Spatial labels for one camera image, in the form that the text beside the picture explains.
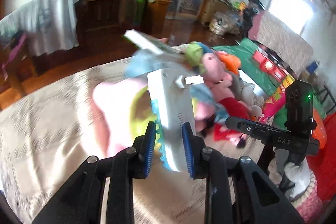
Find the peppa pig plush red dress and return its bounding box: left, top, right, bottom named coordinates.
left=214, top=97, right=251, bottom=148

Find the white blue lotion bottle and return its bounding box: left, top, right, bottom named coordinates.
left=147, top=68, right=204, bottom=172

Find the white gloved hand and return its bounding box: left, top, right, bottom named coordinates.
left=268, top=159, right=310, bottom=201

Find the red cloth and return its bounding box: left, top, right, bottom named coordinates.
left=307, top=113, right=336, bottom=201

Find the pink yellow snack tube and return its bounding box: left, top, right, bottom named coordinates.
left=258, top=75, right=295, bottom=123

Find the white plush duck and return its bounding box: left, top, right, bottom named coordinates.
left=249, top=105, right=262, bottom=121

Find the grey plush mouse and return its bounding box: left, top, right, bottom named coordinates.
left=230, top=72, right=255, bottom=106

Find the cream lace tablecloth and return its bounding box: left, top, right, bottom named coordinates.
left=1, top=59, right=206, bottom=223

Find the lace covered armchair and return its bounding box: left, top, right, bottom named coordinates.
left=248, top=11, right=313, bottom=76

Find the orange plush toy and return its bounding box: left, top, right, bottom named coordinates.
left=216, top=51, right=242, bottom=75

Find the pink plush cushion green top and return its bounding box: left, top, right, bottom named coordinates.
left=92, top=78, right=156, bottom=157

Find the pink plush pig toy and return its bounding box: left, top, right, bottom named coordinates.
left=201, top=53, right=235, bottom=102

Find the green plush toy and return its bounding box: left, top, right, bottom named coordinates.
left=183, top=42, right=203, bottom=67

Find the wooden chair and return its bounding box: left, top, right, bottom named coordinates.
left=1, top=31, right=38, bottom=97

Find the light blue plastic bag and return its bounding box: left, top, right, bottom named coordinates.
left=125, top=49, right=184, bottom=78

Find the white cloth covered table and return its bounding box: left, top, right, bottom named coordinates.
left=1, top=0, right=80, bottom=56

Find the dark wooden cabinet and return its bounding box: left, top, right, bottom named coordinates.
left=75, top=0, right=121, bottom=43

